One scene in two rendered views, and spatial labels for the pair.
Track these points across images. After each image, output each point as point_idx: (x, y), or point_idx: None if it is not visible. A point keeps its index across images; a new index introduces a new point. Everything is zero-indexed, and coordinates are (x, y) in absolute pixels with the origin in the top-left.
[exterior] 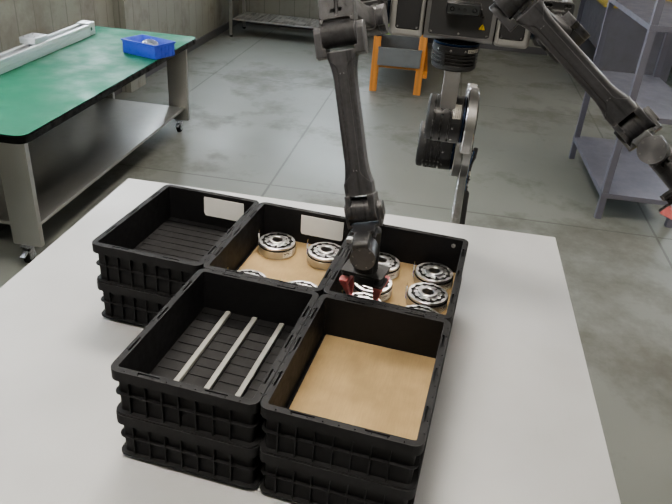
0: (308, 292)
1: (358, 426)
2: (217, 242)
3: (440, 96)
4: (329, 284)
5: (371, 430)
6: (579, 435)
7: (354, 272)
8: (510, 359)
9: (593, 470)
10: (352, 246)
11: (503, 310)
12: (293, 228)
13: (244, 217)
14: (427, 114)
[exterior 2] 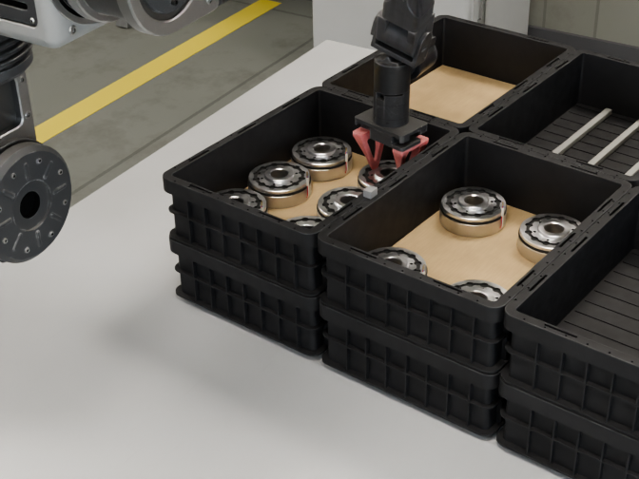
0: (481, 131)
1: (489, 28)
2: (606, 221)
3: (12, 138)
4: (446, 137)
5: (478, 25)
6: (193, 147)
7: (411, 117)
8: (174, 220)
9: (217, 125)
10: (435, 38)
11: (92, 285)
12: (433, 316)
13: (546, 270)
14: (65, 164)
